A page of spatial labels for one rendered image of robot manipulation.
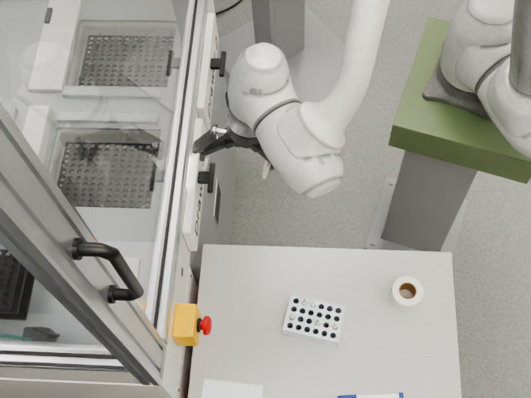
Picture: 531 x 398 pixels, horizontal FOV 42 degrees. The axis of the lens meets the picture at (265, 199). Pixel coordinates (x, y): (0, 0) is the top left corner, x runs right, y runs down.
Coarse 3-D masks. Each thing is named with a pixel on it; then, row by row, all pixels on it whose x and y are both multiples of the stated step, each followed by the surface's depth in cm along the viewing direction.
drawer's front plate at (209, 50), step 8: (208, 16) 173; (208, 24) 172; (216, 24) 177; (208, 32) 171; (216, 32) 178; (208, 40) 170; (216, 40) 178; (208, 48) 169; (216, 48) 178; (208, 56) 168; (216, 56) 179; (208, 64) 167; (208, 72) 166; (200, 80) 165; (208, 80) 167; (200, 88) 164; (208, 88) 167; (200, 96) 163; (208, 96) 167; (200, 104) 162; (208, 104) 168; (200, 112) 163; (208, 112) 168; (208, 120) 168; (208, 128) 169
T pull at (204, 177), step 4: (212, 164) 156; (212, 168) 156; (200, 172) 156; (204, 172) 156; (208, 172) 155; (212, 172) 155; (200, 176) 155; (204, 176) 155; (208, 176) 155; (212, 176) 155; (200, 180) 155; (204, 180) 155; (208, 180) 155; (212, 180) 154; (208, 184) 154; (212, 184) 154; (208, 188) 154; (212, 188) 154; (208, 192) 154; (212, 192) 154
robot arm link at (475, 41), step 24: (480, 0) 146; (504, 0) 145; (456, 24) 149; (480, 24) 144; (504, 24) 143; (456, 48) 151; (480, 48) 146; (504, 48) 145; (456, 72) 156; (480, 72) 147
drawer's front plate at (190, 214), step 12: (204, 132) 163; (192, 144) 157; (192, 156) 155; (192, 168) 154; (192, 180) 153; (192, 192) 152; (192, 204) 150; (192, 216) 150; (192, 228) 150; (192, 240) 151
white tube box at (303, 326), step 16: (288, 304) 153; (320, 304) 153; (336, 304) 152; (288, 320) 151; (304, 320) 151; (320, 320) 151; (336, 320) 154; (304, 336) 151; (320, 336) 149; (336, 336) 149
